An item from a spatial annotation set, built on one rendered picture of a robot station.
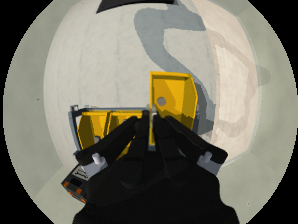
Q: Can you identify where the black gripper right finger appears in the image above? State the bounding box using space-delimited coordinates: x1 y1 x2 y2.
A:
152 104 228 188

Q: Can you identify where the grey metal shelf rack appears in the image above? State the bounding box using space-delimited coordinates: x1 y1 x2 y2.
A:
68 104 200 156

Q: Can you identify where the yellow bin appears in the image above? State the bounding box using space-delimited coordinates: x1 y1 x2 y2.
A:
107 111 142 160
77 111 112 149
150 71 198 145

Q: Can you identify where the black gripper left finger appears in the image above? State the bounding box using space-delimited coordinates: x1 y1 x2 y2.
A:
75 104 150 189

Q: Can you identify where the black case with orange latches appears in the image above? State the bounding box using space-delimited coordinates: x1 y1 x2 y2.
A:
61 163 89 204

